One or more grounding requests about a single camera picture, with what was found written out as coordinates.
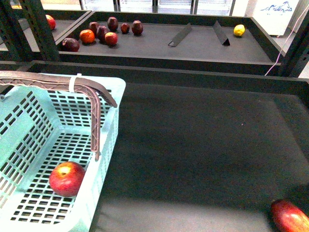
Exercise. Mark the light blue plastic basket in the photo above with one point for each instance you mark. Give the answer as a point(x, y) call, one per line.
point(40, 129)

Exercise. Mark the dark apple right of group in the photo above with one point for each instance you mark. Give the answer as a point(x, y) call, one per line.
point(137, 27)

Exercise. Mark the small dark red apple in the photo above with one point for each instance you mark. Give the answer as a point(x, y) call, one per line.
point(125, 28)

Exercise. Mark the dark apple back centre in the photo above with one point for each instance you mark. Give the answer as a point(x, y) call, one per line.
point(112, 24)

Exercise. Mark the dark apple behind orange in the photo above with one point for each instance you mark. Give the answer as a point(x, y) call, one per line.
point(93, 26)

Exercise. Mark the dark apple front left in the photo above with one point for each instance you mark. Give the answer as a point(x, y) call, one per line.
point(70, 44)

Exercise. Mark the black lower display tray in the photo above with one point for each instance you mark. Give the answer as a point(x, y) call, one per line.
point(198, 151)

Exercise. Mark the black display tray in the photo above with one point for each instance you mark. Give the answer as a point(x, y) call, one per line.
point(198, 151)
point(183, 42)

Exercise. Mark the black divider wedge left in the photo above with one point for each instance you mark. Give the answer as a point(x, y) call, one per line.
point(180, 35)

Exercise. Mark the black divider wedge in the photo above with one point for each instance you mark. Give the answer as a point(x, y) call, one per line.
point(224, 40)
point(180, 35)

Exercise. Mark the black divider wedge right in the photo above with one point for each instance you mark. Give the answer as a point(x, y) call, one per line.
point(224, 40)

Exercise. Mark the orange fruit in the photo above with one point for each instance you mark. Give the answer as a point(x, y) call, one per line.
point(87, 36)

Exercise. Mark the black upper right display tray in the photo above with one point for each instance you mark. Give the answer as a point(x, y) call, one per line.
point(183, 42)

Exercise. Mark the glass door refrigerator row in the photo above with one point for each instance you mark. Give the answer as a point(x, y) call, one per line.
point(192, 7)

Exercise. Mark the yellow lemon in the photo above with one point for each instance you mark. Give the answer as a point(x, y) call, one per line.
point(239, 30)

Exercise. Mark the white chest freezer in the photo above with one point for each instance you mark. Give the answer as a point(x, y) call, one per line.
point(276, 16)

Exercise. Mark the bright red apple by post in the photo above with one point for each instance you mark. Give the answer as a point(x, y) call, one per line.
point(51, 22)

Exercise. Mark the dark green perforated post right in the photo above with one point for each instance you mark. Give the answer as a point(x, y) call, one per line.
point(36, 17)

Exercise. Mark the dark green perforated post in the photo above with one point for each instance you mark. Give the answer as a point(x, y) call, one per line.
point(36, 17)
point(12, 33)

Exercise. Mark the dark green perforated post left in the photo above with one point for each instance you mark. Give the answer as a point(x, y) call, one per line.
point(12, 33)

